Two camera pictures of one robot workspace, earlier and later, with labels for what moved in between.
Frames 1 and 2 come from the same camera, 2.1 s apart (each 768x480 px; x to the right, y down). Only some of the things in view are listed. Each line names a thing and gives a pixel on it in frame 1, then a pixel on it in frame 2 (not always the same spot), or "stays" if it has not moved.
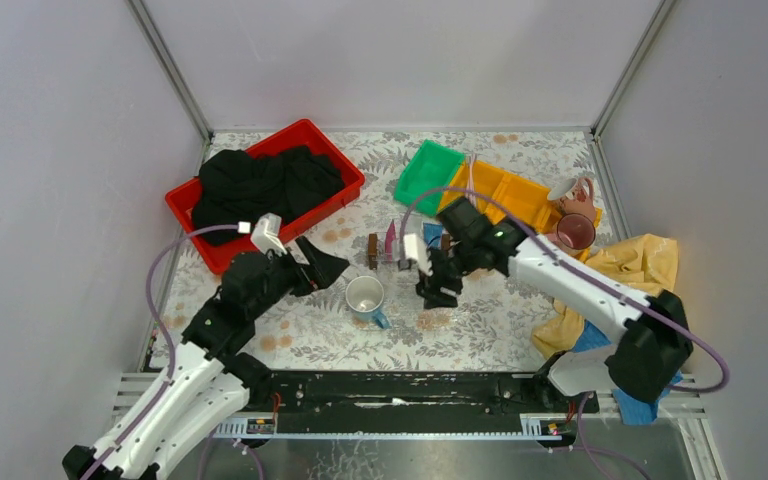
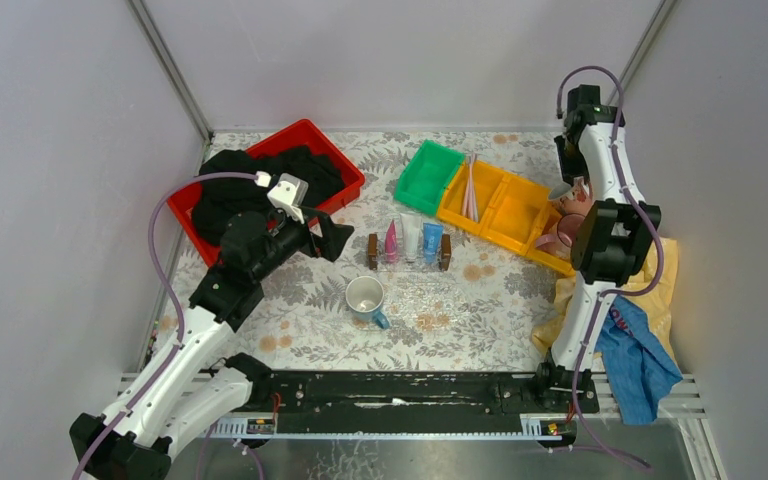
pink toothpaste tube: [389, 241] stays
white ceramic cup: [364, 297] stays
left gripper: [300, 266] -> [316, 230]
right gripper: [430, 289] -> [569, 171]
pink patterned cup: [574, 196] stays
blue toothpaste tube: [432, 234] stays
